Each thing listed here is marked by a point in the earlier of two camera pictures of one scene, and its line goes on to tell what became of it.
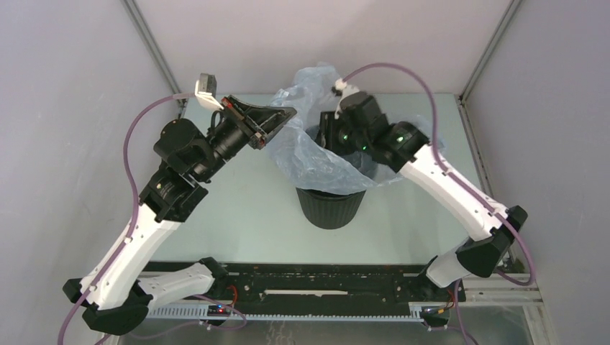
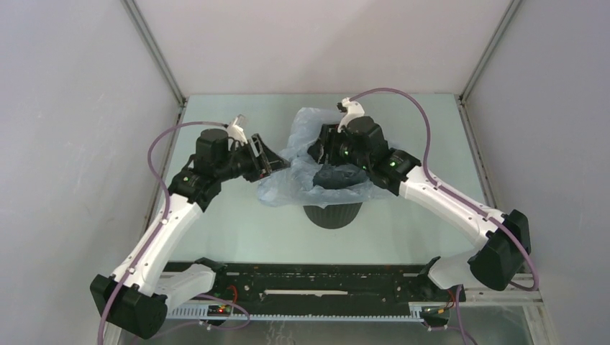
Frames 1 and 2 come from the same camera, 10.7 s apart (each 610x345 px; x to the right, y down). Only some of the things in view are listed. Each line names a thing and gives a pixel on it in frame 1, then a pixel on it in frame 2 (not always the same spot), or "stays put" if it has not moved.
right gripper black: x=327 y=126 stays put
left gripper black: x=257 y=123 -> x=267 y=161
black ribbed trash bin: x=331 y=210 stays put
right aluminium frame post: x=491 y=48 stays put
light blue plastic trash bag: x=294 y=137 -> x=295 y=186
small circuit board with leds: x=217 y=310 stays put
